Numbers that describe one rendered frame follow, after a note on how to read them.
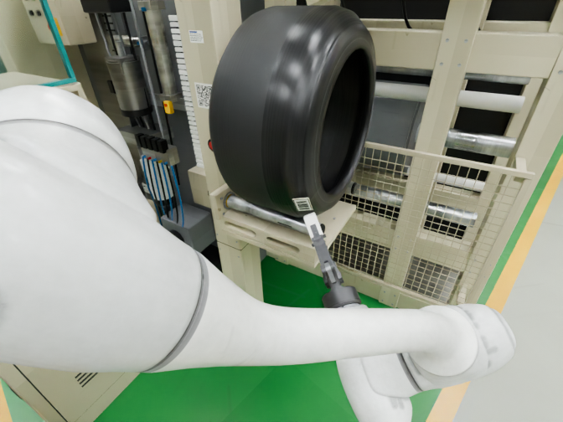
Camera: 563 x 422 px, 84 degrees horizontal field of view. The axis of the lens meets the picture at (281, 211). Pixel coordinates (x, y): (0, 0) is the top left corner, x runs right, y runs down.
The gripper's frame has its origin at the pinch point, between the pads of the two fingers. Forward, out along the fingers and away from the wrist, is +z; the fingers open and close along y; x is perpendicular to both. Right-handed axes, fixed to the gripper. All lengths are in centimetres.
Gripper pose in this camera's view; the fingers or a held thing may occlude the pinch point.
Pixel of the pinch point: (313, 227)
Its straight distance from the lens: 75.1
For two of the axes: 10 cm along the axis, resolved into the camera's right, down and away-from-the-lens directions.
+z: -2.6, -8.1, 5.3
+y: 2.7, 4.7, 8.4
